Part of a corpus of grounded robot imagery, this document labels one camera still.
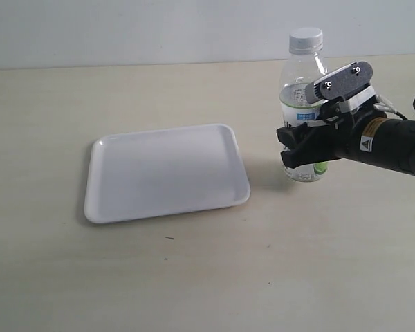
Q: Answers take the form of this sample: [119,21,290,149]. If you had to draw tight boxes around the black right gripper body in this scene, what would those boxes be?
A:
[307,116,367,163]

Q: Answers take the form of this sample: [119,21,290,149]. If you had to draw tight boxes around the clear plastic drink bottle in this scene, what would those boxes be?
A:
[279,46,327,182]

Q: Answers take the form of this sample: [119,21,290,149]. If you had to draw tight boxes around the white bottle cap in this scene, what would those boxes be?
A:
[289,27,324,55]

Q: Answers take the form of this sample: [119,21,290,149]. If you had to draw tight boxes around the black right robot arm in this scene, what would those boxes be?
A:
[277,112,415,176]

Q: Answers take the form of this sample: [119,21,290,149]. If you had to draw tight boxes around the white rectangular plastic tray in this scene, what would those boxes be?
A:
[83,124,251,225]

